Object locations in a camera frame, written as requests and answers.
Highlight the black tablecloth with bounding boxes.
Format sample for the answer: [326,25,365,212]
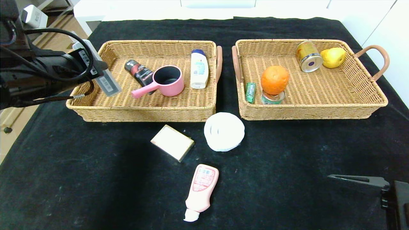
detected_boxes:
[0,17,409,230]

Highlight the small pull-tab tin can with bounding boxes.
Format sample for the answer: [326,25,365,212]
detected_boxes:
[261,90,285,105]

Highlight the translucent white toothbrush case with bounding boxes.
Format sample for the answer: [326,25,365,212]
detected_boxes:
[73,39,122,97]

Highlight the wicker basket brown handles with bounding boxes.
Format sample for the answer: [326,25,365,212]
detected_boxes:
[231,39,390,121]
[66,40,223,123]

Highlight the white plastic bowl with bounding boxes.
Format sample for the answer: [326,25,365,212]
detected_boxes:
[204,112,245,152]

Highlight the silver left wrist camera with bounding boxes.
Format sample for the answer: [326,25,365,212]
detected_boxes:
[21,4,48,28]

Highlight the black red tube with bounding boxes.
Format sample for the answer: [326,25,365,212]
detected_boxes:
[124,60,155,95]

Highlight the white bottle blue cap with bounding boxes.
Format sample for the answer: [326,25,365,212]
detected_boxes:
[190,50,209,89]

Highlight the pink saucepan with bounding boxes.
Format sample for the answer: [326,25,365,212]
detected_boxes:
[131,65,185,100]

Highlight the wooden rack on wheels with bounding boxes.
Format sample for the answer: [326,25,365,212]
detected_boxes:
[0,105,32,134]

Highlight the green chewing gum pack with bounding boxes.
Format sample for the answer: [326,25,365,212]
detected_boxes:
[245,82,256,104]

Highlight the cream rectangular box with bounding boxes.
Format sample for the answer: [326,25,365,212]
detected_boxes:
[150,125,195,163]

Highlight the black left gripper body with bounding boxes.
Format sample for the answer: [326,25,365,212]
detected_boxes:
[61,48,104,82]

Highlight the yellow pear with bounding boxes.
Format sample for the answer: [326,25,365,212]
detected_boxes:
[320,47,347,69]

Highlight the grey shelf unit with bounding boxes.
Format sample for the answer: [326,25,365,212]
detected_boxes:
[42,0,75,19]

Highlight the gold drink can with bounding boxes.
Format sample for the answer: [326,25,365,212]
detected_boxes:
[295,41,323,73]

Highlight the orange fruit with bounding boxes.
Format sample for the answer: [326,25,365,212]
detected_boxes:
[260,65,289,95]

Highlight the pink bottle white cap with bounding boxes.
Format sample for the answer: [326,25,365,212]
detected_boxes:
[184,164,220,222]

